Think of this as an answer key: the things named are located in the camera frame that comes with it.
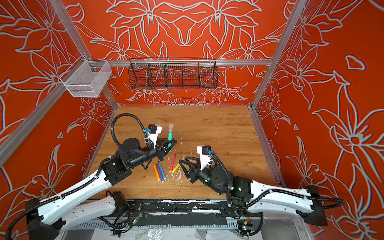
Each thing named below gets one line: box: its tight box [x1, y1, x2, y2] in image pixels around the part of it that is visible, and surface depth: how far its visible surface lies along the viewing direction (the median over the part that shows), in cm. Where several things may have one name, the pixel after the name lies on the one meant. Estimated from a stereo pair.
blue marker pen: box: [157, 161, 167, 180], surface depth 86 cm
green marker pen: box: [167, 123, 173, 148], surface depth 62 cm
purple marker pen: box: [156, 163, 165, 183], surface depth 85 cm
